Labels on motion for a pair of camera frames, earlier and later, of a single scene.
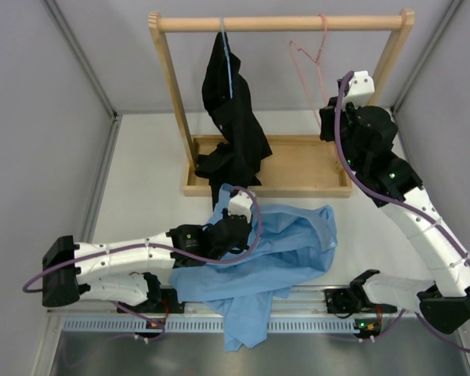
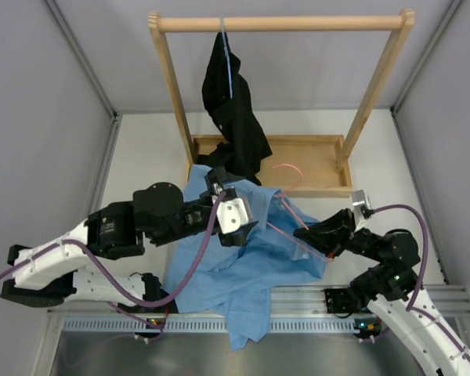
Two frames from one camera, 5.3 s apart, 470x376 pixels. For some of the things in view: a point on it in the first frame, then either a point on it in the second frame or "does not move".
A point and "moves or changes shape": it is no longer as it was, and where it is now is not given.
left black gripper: (244, 244) -> (216, 180)
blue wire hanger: (226, 56) does not move
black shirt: (236, 161) does not move
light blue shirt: (286, 245) moves or changes shape
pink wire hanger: (316, 60) -> (283, 196)
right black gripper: (327, 116) -> (331, 235)
